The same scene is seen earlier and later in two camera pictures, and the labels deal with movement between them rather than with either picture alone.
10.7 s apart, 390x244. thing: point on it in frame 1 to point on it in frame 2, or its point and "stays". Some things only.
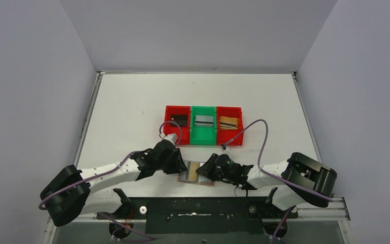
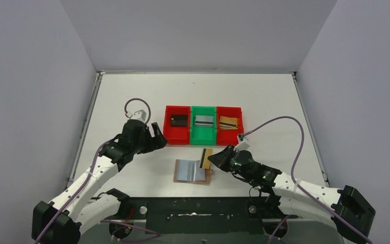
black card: [181, 120] stays
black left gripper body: [174, 160] to [150, 139]
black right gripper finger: [208, 169] to [223, 159]
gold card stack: [228, 123] stays
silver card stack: [203, 121] stays
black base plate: [200, 215] stays
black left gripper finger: [179, 162] to [159, 140]
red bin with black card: [177, 120] stays
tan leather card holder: [190, 175] stays
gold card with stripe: [193, 175] to [205, 163]
